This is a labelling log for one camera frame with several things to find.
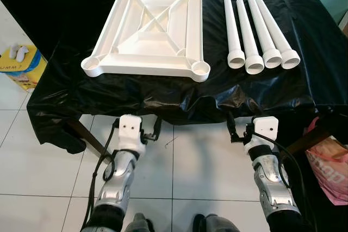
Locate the white plastic table leg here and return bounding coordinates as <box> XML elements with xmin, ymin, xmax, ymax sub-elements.
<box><xmin>235</xmin><ymin>0</ymin><xmax>265</xmax><ymax>75</ymax></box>
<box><xmin>254</xmin><ymin>0</ymin><xmax>301</xmax><ymax>70</ymax></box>
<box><xmin>247</xmin><ymin>0</ymin><xmax>283</xmax><ymax>70</ymax></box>
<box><xmin>223</xmin><ymin>0</ymin><xmax>246</xmax><ymax>70</ymax></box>

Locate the white plastic table top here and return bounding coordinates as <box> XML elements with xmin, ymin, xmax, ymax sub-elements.
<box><xmin>80</xmin><ymin>0</ymin><xmax>211</xmax><ymax>83</ymax></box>

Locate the black plastic table cloth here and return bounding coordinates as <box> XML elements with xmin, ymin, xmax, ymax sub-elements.
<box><xmin>26</xmin><ymin>0</ymin><xmax>348</xmax><ymax>154</ymax></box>

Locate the brown wooden table leg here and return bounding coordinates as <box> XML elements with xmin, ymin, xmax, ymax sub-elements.
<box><xmin>66</xmin><ymin>119</ymin><xmax>109</xmax><ymax>159</ymax></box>
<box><xmin>285</xmin><ymin>126</ymin><xmax>332</xmax><ymax>155</ymax></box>

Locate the pink plastic bag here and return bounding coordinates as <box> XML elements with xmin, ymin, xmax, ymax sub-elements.
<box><xmin>304</xmin><ymin>117</ymin><xmax>348</xmax><ymax>205</ymax></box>

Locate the grey robot left leg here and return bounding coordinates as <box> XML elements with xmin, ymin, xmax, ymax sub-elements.
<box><xmin>124</xmin><ymin>213</ymin><xmax>156</xmax><ymax>232</ymax></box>

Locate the grey robot leg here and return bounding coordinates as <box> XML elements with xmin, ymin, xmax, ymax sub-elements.
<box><xmin>124</xmin><ymin>213</ymin><xmax>156</xmax><ymax>232</ymax></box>
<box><xmin>191</xmin><ymin>214</ymin><xmax>240</xmax><ymax>232</ymax></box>

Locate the grey robot right leg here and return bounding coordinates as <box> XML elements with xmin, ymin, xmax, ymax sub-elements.
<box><xmin>191</xmin><ymin>214</ymin><xmax>240</xmax><ymax>232</ymax></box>

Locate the yellow cardboard box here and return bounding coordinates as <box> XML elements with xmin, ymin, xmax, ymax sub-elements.
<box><xmin>0</xmin><ymin>45</ymin><xmax>47</xmax><ymax>90</ymax></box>

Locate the brown wooden cabinet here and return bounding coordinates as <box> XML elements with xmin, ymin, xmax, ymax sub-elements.
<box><xmin>337</xmin><ymin>12</ymin><xmax>348</xmax><ymax>37</ymax></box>

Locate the black door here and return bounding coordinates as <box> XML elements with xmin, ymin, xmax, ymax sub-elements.
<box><xmin>0</xmin><ymin>0</ymin><xmax>146</xmax><ymax>59</ymax></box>

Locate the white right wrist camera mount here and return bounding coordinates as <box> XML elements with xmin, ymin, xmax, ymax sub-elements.
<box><xmin>243</xmin><ymin>116</ymin><xmax>279</xmax><ymax>154</ymax></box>

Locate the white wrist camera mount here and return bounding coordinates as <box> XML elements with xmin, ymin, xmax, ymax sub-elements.
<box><xmin>243</xmin><ymin>116</ymin><xmax>279</xmax><ymax>154</ymax></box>
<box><xmin>117</xmin><ymin>115</ymin><xmax>148</xmax><ymax>158</ymax></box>

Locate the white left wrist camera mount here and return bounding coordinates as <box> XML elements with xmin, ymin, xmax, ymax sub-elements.
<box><xmin>117</xmin><ymin>115</ymin><xmax>148</xmax><ymax>158</ymax></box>

